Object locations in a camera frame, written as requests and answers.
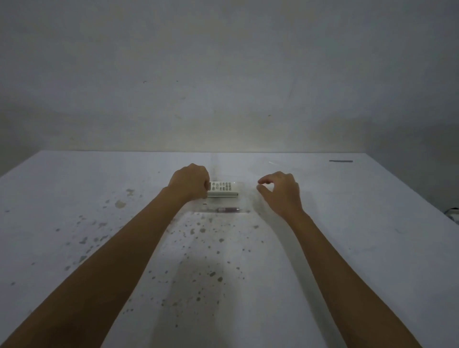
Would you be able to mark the person's right forearm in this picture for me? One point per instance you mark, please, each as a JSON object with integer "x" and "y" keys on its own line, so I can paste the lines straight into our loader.
{"x": 340, "y": 276}

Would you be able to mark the person's left hand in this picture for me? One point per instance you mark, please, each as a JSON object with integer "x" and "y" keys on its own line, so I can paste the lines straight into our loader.
{"x": 187, "y": 181}

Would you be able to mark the person's left fingers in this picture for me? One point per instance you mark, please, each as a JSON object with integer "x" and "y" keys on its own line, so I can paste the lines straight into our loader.
{"x": 207, "y": 183}

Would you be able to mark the person's right hand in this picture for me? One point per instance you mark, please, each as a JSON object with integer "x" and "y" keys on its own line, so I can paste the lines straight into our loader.
{"x": 285, "y": 193}

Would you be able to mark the clear plastic bag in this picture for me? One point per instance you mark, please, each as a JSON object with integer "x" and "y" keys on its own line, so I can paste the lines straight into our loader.
{"x": 245, "y": 200}

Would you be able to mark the person's right thumb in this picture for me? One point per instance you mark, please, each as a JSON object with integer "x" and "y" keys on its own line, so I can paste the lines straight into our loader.
{"x": 261, "y": 191}

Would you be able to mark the clear pen with red ink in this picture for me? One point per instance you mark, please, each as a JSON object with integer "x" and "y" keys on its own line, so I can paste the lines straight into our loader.
{"x": 229, "y": 209}

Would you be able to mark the white remote control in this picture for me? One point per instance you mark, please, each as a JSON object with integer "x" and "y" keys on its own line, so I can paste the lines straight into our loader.
{"x": 224, "y": 188}

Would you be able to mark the person's left forearm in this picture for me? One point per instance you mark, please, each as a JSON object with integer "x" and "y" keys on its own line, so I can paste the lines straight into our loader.
{"x": 107, "y": 265}

